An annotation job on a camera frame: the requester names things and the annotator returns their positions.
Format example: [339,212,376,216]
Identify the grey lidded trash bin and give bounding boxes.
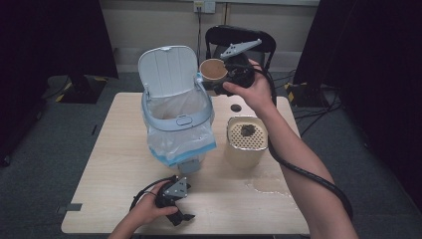
[136,45,215,176]

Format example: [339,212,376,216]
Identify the black stand base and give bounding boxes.
[54,75,108,105]
[284,82,330,109]

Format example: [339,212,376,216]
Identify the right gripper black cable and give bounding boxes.
[247,63,354,221]

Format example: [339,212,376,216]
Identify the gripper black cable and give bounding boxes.
[247,63,354,221]
[128,175,178,212]

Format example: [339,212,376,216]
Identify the wet liquid spill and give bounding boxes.
[246,174,300,211]

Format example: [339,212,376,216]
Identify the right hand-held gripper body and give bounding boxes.
[213,38,264,98]

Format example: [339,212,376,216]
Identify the dark curtain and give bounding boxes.
[293,0,422,213]
[0,0,119,167]

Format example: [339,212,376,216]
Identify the black wall power cable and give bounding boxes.
[196,7,203,68]

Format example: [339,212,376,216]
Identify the black folding chair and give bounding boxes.
[204,24,278,97]

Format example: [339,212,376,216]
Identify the brown paper cup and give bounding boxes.
[198,58,230,85]

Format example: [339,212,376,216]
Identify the clear blue-edged bin bag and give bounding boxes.
[144,73,218,168]

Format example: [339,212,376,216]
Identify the person's left hand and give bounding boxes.
[126,180,180,228]

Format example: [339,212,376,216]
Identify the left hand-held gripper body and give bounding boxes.
[155,175,192,209]

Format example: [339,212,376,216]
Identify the dark wet tea leaves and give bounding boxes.
[239,123,256,137]

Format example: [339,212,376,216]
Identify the grey tape strip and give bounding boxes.
[57,202,84,215]

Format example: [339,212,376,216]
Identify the beige strainer container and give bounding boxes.
[223,115,270,169]

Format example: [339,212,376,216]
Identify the black floor cables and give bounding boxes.
[270,69,344,137]

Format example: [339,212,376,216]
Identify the white wall outlet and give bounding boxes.
[193,0,217,15]

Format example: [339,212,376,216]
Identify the person's right hand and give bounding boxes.
[222,59,277,118]

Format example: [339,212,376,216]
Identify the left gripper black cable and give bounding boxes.
[128,175,178,212]

